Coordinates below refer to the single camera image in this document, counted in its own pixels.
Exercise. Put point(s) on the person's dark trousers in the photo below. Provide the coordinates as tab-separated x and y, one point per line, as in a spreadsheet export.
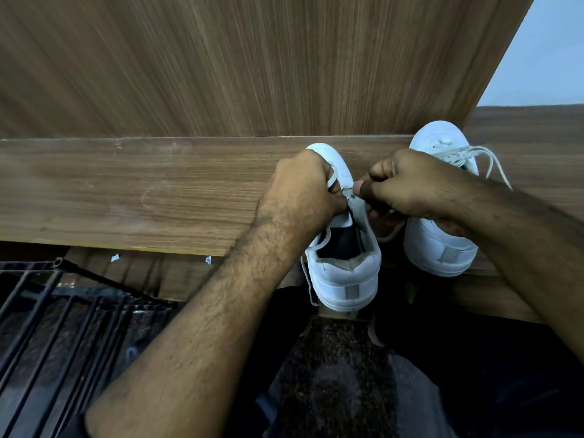
492	383

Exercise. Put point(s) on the white sneaker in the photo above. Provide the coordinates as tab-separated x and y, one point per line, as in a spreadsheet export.
346	278
433	246

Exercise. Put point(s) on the person's right forearm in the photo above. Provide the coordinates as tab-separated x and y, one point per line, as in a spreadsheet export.
524	241

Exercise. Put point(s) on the person's right hand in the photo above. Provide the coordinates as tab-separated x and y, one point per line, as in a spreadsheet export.
419	186

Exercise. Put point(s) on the person's left fingers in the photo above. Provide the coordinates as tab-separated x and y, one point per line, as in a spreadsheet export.
335	202

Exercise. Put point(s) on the brown wooden back panel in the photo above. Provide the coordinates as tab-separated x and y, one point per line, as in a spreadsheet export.
251	63

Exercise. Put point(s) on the person's left forearm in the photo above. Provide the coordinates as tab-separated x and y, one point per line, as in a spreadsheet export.
205	337

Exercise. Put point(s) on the person's right thumb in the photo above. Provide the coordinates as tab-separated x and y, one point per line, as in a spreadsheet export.
367	188

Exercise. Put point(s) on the person's left hand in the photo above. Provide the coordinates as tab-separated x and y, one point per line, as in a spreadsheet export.
296	191

